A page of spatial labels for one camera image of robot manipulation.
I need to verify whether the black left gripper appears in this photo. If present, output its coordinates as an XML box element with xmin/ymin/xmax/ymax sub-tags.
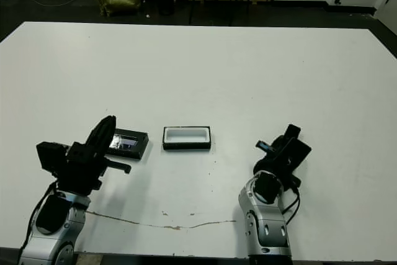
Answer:
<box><xmin>57</xmin><ymin>115</ymin><xmax>133</xmax><ymax>196</ymax></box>

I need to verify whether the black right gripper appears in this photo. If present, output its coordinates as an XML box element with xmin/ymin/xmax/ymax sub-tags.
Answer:
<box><xmin>252</xmin><ymin>134</ymin><xmax>301</xmax><ymax>187</ymax></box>

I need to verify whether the black box lid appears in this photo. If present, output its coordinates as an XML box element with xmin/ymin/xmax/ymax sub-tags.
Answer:
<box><xmin>104</xmin><ymin>127</ymin><xmax>151</xmax><ymax>161</ymax></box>

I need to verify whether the black box base white insert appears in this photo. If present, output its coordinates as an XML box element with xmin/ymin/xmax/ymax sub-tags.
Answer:
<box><xmin>162</xmin><ymin>125</ymin><xmax>213</xmax><ymax>151</ymax></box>

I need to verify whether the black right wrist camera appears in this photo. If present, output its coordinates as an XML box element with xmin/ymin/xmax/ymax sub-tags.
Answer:
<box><xmin>288</xmin><ymin>137</ymin><xmax>312</xmax><ymax>168</ymax></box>

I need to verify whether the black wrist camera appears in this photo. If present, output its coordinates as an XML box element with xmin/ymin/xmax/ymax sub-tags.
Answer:
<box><xmin>36</xmin><ymin>141</ymin><xmax>68</xmax><ymax>173</ymax></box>
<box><xmin>288</xmin><ymin>137</ymin><xmax>312</xmax><ymax>168</ymax></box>

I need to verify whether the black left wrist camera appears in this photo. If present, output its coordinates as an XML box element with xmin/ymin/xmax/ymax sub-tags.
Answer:
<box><xmin>36</xmin><ymin>141</ymin><xmax>68</xmax><ymax>173</ymax></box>

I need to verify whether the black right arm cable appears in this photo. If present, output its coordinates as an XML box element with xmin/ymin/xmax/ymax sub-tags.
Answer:
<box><xmin>279</xmin><ymin>181</ymin><xmax>301</xmax><ymax>225</ymax></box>

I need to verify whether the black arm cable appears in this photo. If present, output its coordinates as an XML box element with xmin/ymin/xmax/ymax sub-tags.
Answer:
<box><xmin>279</xmin><ymin>181</ymin><xmax>301</xmax><ymax>225</ymax></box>
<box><xmin>18</xmin><ymin>181</ymin><xmax>60</xmax><ymax>259</ymax></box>

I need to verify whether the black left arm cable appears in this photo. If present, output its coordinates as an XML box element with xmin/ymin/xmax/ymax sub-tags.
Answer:
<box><xmin>18</xmin><ymin>181</ymin><xmax>60</xmax><ymax>259</ymax></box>

